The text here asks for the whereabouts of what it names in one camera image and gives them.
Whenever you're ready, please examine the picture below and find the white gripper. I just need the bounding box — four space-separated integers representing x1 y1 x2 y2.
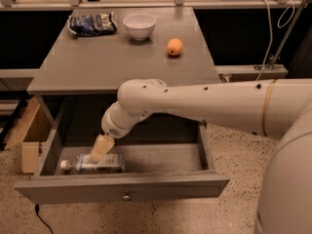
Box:
90 101 150 163

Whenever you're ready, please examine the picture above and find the clear blue plastic bottle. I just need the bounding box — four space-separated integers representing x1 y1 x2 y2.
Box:
59 154 125 174

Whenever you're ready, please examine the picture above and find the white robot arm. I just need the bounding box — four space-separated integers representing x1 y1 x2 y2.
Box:
91 79 312 234

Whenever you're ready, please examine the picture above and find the round metal drawer knob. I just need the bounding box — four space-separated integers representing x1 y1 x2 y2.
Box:
123 190 132 201

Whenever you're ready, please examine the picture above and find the grey open top drawer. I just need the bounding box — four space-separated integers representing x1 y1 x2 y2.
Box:
15 98 229 205

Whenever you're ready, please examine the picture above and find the grey wooden cabinet counter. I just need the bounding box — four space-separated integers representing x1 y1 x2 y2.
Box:
26 6 224 129

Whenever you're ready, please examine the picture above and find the wooden box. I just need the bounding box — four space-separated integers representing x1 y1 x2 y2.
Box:
5 97 52 174

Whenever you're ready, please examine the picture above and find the orange fruit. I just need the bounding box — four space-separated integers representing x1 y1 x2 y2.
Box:
167 38 183 57

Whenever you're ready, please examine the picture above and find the blue chip bag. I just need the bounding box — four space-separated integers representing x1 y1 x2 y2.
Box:
67 12 117 37

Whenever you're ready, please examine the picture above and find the white ceramic bowl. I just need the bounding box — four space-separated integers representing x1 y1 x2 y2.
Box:
123 14 156 41

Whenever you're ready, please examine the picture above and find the metal stand pole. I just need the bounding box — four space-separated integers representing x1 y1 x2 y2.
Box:
262 0 308 69

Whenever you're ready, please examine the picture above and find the black power cable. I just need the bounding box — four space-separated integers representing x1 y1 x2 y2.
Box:
34 204 55 234

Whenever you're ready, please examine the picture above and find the white cable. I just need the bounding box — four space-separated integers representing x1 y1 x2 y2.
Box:
254 0 296 82

